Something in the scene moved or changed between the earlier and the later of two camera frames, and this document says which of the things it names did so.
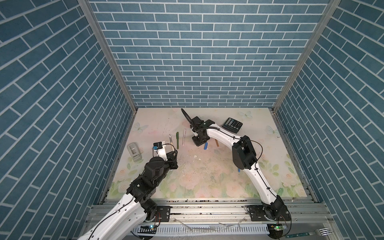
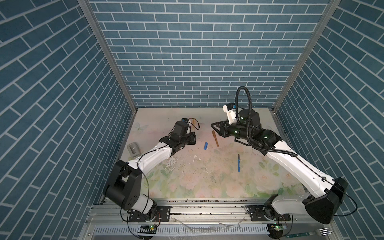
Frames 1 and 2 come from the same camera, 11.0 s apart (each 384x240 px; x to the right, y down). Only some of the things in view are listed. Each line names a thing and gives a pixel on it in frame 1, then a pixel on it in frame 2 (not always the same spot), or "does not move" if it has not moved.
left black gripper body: [171, 164] → [188, 139]
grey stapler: [134, 151] does not move
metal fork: [322, 231] does not move
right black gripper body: [198, 140] → [235, 129]
